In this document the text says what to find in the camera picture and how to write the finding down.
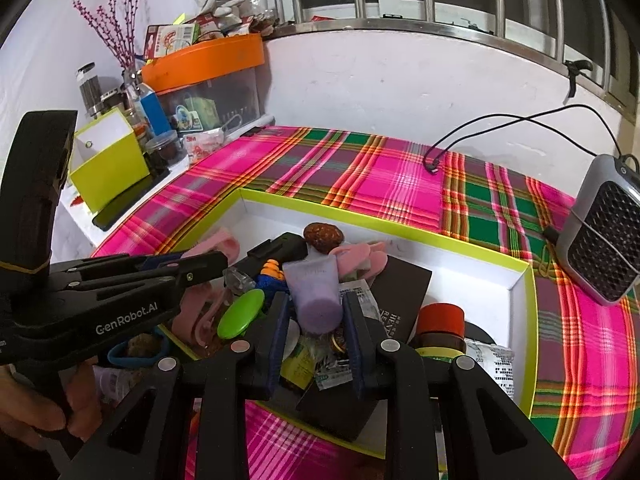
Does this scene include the orange lid storage bin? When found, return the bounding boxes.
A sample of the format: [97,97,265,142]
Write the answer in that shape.
[141,34,266,133]

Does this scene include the pink green plaid tablecloth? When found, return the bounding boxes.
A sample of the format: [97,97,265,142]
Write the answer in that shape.
[92,126,640,480]

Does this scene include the clear wrapped brown snack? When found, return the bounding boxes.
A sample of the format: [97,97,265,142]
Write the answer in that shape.
[312,332,351,361]

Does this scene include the green capped bottle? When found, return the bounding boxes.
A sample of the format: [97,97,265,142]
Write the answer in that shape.
[216,289,266,339]

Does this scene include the shallow lime green box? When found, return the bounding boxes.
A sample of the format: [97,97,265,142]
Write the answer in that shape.
[107,187,538,461]

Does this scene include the black plastic case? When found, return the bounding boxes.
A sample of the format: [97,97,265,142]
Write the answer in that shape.
[247,231,308,271]

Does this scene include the pink hair clip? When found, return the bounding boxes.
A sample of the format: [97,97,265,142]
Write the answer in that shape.
[332,241,389,280]

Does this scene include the white printed packet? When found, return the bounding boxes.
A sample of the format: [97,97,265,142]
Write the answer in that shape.
[462,337,516,401]

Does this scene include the blue label bottle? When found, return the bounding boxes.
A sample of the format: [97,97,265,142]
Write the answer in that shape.
[125,80,171,138]

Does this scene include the red white carton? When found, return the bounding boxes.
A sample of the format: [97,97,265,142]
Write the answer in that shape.
[144,22,198,61]

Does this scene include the red lid sauce jar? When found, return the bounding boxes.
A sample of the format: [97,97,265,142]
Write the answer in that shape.
[410,304,466,361]

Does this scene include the pink flower branches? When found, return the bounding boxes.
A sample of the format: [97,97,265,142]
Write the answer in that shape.
[67,0,146,73]

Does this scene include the light purple tube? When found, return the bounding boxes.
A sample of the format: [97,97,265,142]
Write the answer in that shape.
[282,255,343,333]

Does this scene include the red white packet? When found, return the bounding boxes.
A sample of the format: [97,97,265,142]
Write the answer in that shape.
[182,127,226,163]

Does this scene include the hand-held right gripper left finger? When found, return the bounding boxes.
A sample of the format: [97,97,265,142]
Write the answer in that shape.
[57,292,293,480]

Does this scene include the person's left hand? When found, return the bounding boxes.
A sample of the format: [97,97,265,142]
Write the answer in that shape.
[0,356,104,451]

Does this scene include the steel window grille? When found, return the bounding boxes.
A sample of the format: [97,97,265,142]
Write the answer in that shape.
[240,0,640,126]

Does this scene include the grey portable fan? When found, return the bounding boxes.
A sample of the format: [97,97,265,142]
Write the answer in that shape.
[555,154,640,307]

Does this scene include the black cable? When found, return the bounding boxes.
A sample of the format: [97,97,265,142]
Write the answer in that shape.
[422,62,640,176]

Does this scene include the black round disc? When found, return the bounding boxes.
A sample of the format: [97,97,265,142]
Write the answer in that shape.
[462,320,496,346]

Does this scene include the speckled brown dried fruit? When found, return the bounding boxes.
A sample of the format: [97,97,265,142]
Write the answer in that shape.
[303,222,345,255]

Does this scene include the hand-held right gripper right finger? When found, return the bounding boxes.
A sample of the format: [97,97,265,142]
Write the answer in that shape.
[341,290,576,480]

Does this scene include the small clear plastic jar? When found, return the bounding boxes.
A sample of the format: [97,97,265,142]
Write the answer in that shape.
[145,130,183,171]

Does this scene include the blue yellow toy figure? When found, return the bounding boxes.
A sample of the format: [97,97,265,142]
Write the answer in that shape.
[255,258,288,306]

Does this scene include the blue ring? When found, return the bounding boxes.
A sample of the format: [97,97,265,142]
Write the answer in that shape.
[107,335,173,368]

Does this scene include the steel lidded cup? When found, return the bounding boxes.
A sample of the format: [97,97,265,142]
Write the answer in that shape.
[97,87,126,113]

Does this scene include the black phone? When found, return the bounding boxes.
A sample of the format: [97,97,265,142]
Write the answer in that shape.
[91,167,171,232]

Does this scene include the small purple bottle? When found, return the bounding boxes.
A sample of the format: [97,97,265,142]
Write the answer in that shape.
[92,366,131,401]

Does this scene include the dark glass jar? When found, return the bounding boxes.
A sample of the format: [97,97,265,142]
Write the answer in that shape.
[75,62,103,121]

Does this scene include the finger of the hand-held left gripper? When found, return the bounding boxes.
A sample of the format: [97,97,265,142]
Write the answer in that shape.
[62,252,186,277]
[52,251,230,311]

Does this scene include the lime green cube box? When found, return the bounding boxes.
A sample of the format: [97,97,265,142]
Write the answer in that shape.
[69,107,151,213]

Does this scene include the brown walnut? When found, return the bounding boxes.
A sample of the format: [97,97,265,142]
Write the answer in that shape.
[125,335,166,361]

